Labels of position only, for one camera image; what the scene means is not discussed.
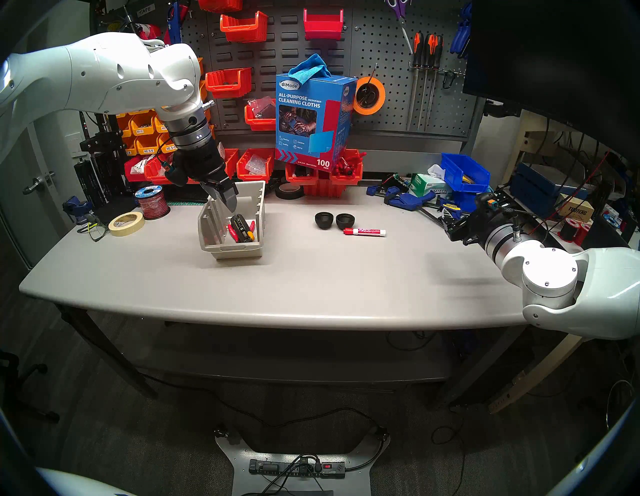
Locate dark grey pegboard panel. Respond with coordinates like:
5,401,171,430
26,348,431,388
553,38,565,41
90,0,483,146

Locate crimson wall bin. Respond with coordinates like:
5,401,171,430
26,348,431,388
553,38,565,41
303,7,345,41

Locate orange black screwdriver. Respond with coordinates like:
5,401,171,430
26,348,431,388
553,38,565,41
427,35,445,119
419,34,437,131
405,32,425,132

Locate blue spring clamp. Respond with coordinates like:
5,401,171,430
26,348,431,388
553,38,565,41
449,2,474,61

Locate clear safety glasses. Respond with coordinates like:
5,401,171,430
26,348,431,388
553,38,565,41
77,220,108,242

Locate dark red shelf bin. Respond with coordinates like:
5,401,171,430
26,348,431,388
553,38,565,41
123,156,150,183

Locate black tool with yellow end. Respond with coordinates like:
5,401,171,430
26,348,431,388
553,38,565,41
230,214,257,243

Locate black table leg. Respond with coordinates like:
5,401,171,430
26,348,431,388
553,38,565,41
55,302,158,400

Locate dark blue case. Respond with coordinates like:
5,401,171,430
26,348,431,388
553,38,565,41
510,162,556,206

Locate black monitor mount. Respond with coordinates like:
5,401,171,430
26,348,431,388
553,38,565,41
482,98,523,120

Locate red wire spool blue label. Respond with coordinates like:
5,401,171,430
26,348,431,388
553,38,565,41
134,184,171,221

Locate purple handled scissors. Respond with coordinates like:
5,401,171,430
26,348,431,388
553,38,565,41
384,0,415,55

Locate orange bin labelled M3-12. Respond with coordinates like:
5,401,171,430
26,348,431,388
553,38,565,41
130,113,157,137

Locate blue microfibre cloth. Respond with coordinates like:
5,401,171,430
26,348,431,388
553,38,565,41
287,54,331,86

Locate blue bench vise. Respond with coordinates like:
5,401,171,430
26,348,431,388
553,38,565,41
62,196,94,223

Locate black power strip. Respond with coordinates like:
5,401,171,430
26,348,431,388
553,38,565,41
249,459,347,479

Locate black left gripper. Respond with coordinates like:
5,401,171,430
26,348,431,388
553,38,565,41
176,141,240,215

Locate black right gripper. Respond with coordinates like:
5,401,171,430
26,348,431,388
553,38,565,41
445,191,509,247

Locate small red black wire spool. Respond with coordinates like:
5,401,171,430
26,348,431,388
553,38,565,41
559,217,592,247

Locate green cutting mat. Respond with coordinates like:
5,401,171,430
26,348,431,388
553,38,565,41
167,182,211,207

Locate beige plastic storage bin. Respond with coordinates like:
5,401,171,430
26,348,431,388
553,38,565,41
197,180,267,260

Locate blue plastic bin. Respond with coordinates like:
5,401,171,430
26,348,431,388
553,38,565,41
452,190,488,213
441,153,492,194

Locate blue cleaning cloths box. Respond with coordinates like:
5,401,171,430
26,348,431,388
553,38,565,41
274,70,358,168

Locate silver door lever handle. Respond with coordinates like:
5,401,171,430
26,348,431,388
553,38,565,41
22,171,56,196

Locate glass door grey frame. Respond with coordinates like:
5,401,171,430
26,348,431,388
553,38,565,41
0,115,58,271

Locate orange tape roll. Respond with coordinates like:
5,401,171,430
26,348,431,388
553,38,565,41
354,75,387,116

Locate black press stand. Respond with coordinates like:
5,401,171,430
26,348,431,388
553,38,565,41
79,112,126,198

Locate beige masking tape roll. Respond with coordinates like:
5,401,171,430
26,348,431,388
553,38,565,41
108,211,146,237

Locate dark grey C-clamp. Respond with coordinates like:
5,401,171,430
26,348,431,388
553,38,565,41
119,0,151,36

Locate brown cardboard box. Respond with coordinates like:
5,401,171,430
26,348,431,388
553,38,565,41
557,196,595,224

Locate stack of red bins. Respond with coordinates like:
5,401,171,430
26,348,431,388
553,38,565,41
302,181,361,197

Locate black monitor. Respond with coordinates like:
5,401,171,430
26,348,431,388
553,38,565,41
462,0,640,161

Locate green white Kimtech wipes box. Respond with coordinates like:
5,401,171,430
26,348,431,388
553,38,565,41
410,165,454,199

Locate light wood side table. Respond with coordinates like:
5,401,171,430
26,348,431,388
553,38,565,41
487,110,601,416

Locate black tool rack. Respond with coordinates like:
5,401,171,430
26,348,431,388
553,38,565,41
74,152,118,201

